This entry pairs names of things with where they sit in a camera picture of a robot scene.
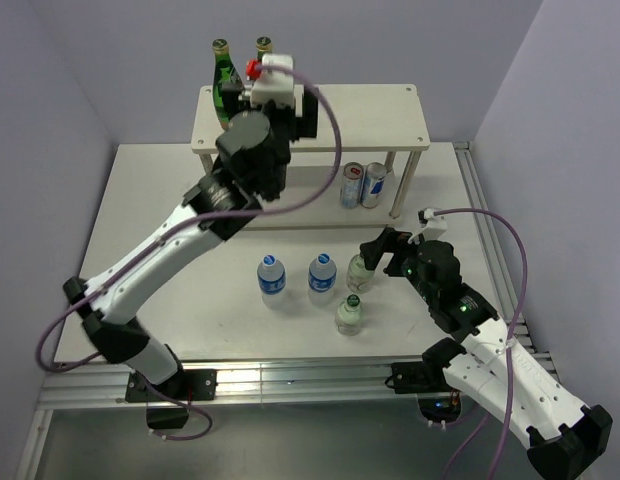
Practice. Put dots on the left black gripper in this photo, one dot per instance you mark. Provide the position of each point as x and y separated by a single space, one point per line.
300 127

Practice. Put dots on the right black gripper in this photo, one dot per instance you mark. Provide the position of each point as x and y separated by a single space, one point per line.
373 250

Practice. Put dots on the blue label water bottle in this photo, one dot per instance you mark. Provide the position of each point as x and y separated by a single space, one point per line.
322 273
271 276

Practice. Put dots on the green glass bottle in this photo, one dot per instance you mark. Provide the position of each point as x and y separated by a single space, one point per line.
263 45
224 72

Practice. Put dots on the green glass bottle front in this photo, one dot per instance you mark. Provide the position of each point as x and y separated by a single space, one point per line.
263 45

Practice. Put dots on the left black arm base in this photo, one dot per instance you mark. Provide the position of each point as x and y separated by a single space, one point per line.
169 406

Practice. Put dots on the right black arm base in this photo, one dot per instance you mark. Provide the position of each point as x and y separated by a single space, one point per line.
437 401

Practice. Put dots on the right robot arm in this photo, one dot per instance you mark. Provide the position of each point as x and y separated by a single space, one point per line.
562 435

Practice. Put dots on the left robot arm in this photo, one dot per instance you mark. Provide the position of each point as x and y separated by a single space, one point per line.
210 213

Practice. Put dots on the white two-tier shelf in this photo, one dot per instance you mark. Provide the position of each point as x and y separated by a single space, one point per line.
379 123

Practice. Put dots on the clear soda bottle rear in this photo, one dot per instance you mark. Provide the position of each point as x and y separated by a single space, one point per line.
358 278

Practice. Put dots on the clear soda bottle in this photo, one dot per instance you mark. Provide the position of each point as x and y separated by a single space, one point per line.
358 278
349 315

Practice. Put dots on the clear soda bottle front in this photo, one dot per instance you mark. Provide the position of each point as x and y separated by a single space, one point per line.
349 315

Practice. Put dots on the silver blue energy drink can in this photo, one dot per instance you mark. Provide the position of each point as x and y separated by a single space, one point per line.
373 182

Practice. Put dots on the light blue drink can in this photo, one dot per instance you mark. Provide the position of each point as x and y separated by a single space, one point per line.
351 183

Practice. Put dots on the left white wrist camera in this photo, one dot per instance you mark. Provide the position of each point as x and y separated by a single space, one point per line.
271 85

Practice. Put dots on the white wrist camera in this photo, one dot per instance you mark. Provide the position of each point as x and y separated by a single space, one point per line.
432 226
271 85

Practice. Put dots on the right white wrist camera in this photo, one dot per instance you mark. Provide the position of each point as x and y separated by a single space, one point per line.
432 226

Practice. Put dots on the aluminium front rail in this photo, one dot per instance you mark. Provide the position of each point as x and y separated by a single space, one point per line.
99 386

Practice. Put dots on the aluminium rail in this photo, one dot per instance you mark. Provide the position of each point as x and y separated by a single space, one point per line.
499 273
99 386

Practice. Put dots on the aluminium right rail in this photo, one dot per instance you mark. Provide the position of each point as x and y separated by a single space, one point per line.
499 273

